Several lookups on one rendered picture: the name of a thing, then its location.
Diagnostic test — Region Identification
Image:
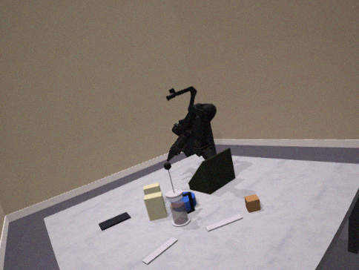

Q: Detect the white flat bar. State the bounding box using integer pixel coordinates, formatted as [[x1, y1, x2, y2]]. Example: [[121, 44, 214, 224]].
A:
[[205, 214, 243, 231], [143, 237, 178, 265]]

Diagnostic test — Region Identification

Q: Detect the glass french press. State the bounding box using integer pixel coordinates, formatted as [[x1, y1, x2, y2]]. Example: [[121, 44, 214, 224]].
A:
[[164, 162, 195, 227]]

